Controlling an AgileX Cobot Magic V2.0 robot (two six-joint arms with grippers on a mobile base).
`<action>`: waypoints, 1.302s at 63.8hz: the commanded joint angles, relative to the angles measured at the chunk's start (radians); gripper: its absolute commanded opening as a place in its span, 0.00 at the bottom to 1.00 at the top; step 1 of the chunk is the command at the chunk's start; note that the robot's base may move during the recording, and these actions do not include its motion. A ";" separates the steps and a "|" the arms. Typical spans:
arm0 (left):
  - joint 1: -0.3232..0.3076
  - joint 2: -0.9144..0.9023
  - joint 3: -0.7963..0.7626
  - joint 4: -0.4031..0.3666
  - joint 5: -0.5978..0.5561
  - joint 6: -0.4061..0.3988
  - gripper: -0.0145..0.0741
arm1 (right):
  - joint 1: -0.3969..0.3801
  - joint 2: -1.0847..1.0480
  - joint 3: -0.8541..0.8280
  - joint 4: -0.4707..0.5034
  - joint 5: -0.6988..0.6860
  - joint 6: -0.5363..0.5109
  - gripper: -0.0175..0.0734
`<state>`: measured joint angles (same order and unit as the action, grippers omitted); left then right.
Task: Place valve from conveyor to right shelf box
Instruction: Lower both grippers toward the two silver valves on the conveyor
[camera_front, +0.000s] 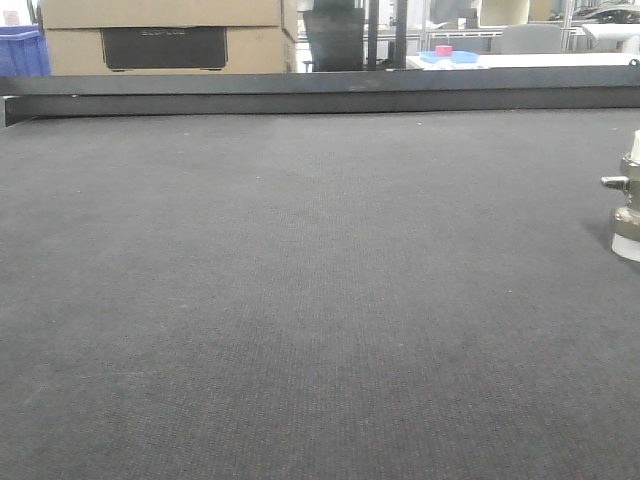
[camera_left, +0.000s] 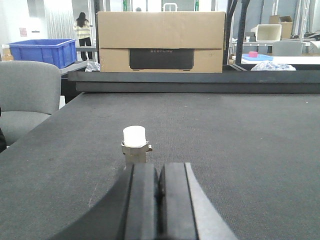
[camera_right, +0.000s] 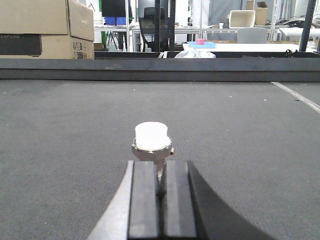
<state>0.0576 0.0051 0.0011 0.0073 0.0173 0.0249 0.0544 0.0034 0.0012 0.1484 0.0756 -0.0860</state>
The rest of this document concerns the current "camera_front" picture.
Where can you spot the brass valve with white caps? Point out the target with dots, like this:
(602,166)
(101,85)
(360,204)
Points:
(624,220)

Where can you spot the lower cardboard box black label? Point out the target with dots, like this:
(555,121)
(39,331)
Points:
(170,50)

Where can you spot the upper cardboard box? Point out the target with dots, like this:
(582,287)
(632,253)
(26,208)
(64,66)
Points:
(68,14)

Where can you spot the blue tray on white table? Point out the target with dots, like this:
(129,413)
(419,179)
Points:
(455,57)

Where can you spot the black office chair back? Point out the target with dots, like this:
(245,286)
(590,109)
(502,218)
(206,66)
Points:
(336,39)

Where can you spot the pink tape roll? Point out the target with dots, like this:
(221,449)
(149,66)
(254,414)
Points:
(443,50)

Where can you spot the grey office chair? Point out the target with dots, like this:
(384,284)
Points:
(529,39)

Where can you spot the white table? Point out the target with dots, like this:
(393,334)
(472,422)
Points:
(500,61)

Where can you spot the blue plastic crate far left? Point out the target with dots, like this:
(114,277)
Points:
(23,51)

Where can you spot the black vertical post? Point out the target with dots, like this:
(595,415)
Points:
(372,34)

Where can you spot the black conveyor side rail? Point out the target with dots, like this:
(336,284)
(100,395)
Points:
(408,91)

